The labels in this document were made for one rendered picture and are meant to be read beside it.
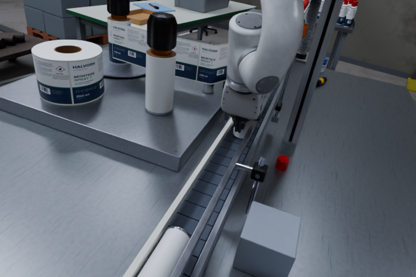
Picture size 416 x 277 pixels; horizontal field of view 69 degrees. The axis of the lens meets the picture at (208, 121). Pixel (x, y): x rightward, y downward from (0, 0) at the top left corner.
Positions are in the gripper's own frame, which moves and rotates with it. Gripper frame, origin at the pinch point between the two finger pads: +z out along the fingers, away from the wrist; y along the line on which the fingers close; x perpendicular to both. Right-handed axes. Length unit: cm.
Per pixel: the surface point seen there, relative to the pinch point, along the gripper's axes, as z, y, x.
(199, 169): -4.2, 3.5, 19.8
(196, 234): -15.5, -3.7, 37.3
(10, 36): 98, 253, -106
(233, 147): 5.1, -0.1, 4.5
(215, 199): -12.6, -3.9, 29.1
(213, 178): 0.0, 0.4, 18.6
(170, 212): -9.0, 3.7, 33.1
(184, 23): 66, 85, -138
